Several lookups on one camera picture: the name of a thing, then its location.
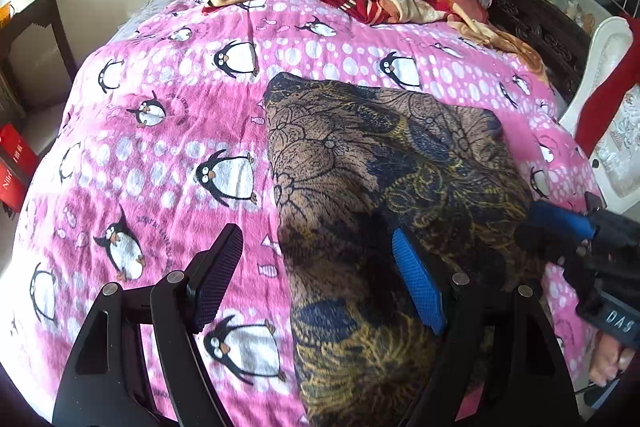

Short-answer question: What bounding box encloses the dark floral batik garment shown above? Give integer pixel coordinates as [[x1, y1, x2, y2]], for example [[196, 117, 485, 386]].
[[264, 72, 544, 426]]

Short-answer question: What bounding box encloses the person's right hand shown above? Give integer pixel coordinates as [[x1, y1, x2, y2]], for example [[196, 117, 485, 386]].
[[589, 331, 636, 388]]

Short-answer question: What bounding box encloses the white ornate chair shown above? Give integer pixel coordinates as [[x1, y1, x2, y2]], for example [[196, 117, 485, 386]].
[[560, 16, 639, 213]]

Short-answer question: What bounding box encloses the red cloth on chair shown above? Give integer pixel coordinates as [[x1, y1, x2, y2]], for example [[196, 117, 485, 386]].
[[575, 15, 639, 156]]

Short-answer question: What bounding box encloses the dark carved nightstand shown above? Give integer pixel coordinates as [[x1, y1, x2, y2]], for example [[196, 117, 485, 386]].
[[488, 0, 590, 103]]

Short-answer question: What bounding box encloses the pink penguin blanket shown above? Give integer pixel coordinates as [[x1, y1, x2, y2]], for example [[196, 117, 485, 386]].
[[1, 0, 597, 426]]

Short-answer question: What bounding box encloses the red box on floor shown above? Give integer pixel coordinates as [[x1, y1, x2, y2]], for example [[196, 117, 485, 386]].
[[0, 124, 39, 212]]

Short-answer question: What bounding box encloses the gold and red satin cloth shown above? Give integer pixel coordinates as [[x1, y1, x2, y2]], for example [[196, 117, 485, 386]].
[[202, 0, 551, 86]]

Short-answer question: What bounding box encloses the dark wooden side table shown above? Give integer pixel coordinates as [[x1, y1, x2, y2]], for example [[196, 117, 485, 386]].
[[1, 0, 78, 124]]

